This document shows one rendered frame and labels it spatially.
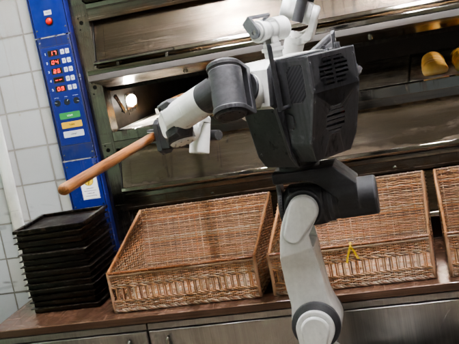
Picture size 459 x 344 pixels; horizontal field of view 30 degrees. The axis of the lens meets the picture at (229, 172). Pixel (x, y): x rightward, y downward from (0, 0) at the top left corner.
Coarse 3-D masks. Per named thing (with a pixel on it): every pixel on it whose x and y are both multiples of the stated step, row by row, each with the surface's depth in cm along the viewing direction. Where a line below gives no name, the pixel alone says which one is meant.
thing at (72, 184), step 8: (152, 136) 286; (136, 144) 269; (144, 144) 276; (120, 152) 255; (128, 152) 260; (104, 160) 242; (112, 160) 245; (120, 160) 252; (96, 168) 233; (104, 168) 238; (80, 176) 222; (88, 176) 226; (96, 176) 234; (64, 184) 212; (72, 184) 215; (80, 184) 220; (64, 192) 212
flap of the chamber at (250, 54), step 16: (416, 16) 300; (432, 16) 298; (448, 16) 297; (336, 32) 306; (352, 32) 305; (368, 32) 305; (384, 32) 309; (400, 32) 314; (416, 32) 318; (240, 48) 315; (256, 48) 313; (304, 48) 320; (160, 64) 322; (176, 64) 321; (192, 64) 321; (96, 80) 328; (112, 80) 332; (128, 80) 337; (144, 80) 342
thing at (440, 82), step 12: (396, 84) 324; (408, 84) 319; (420, 84) 318; (432, 84) 317; (444, 84) 316; (456, 84) 315; (360, 96) 323; (372, 96) 322; (384, 96) 322; (216, 120) 337; (240, 120) 335; (120, 132) 346; (132, 132) 345; (144, 132) 344
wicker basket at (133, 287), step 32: (160, 224) 345; (192, 224) 342; (224, 224) 339; (256, 224) 336; (128, 256) 328; (160, 256) 344; (192, 256) 342; (224, 256) 338; (256, 256) 294; (128, 288) 305; (160, 288) 302; (192, 288) 318; (224, 288) 298; (256, 288) 295
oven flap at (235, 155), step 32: (448, 96) 320; (384, 128) 325; (416, 128) 321; (448, 128) 319; (128, 160) 350; (160, 160) 346; (192, 160) 343; (224, 160) 339; (256, 160) 336; (352, 160) 327; (128, 192) 348
